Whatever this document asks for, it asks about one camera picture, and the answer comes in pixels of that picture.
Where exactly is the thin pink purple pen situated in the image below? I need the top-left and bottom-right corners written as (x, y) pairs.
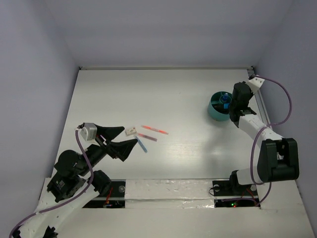
top-left (138, 133), bottom-right (158, 142)

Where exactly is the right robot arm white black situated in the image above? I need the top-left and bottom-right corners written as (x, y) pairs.
top-left (228, 77), bottom-right (300, 194)

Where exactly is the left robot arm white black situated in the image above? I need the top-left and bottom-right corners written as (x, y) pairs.
top-left (9, 122), bottom-right (138, 238)

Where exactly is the thin blue pen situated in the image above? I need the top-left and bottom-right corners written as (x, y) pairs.
top-left (134, 136), bottom-right (148, 153)

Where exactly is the teal round pen holder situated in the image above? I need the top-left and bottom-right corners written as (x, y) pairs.
top-left (208, 91), bottom-right (232, 121)

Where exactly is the thin orange pen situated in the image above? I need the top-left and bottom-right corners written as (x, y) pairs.
top-left (141, 125), bottom-right (169, 135)

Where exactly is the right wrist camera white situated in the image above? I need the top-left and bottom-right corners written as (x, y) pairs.
top-left (246, 76), bottom-right (265, 94)

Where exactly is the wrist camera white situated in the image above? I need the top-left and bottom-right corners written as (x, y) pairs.
top-left (75, 122), bottom-right (97, 143)
top-left (246, 76), bottom-right (265, 94)

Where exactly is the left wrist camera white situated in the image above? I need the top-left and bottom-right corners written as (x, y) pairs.
top-left (75, 122), bottom-right (97, 143)

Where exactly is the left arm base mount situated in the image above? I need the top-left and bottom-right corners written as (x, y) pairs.
top-left (83, 180), bottom-right (126, 209)

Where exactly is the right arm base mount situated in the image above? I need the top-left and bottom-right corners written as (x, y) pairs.
top-left (208, 171), bottom-right (260, 208)

